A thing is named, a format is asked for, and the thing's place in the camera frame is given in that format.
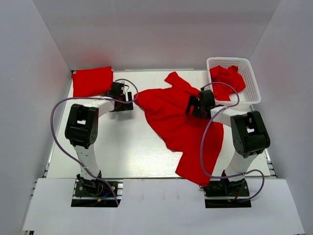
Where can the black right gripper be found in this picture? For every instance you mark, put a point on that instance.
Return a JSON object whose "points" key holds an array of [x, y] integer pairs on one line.
{"points": [[193, 101]]}

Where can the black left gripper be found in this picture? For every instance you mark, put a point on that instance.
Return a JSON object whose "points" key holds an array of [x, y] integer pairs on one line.
{"points": [[126, 106]]}

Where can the red t-shirt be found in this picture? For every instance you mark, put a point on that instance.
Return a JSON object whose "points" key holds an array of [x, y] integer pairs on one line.
{"points": [[229, 76], [92, 82], [164, 110]]}

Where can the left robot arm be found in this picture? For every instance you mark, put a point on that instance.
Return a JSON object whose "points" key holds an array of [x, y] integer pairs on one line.
{"points": [[82, 125]]}

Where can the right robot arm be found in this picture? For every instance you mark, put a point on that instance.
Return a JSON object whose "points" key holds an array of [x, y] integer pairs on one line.
{"points": [[249, 134]]}

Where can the crumpled red t-shirt in basket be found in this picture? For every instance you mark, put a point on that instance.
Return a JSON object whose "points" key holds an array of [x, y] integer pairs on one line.
{"points": [[229, 76]]}

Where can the white plastic basket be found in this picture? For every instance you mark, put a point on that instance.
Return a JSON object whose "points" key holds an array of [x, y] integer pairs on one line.
{"points": [[250, 94]]}

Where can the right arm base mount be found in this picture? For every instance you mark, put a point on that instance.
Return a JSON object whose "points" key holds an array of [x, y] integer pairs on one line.
{"points": [[223, 194]]}

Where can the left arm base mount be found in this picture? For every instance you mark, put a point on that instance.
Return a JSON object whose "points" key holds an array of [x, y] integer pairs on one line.
{"points": [[99, 197]]}

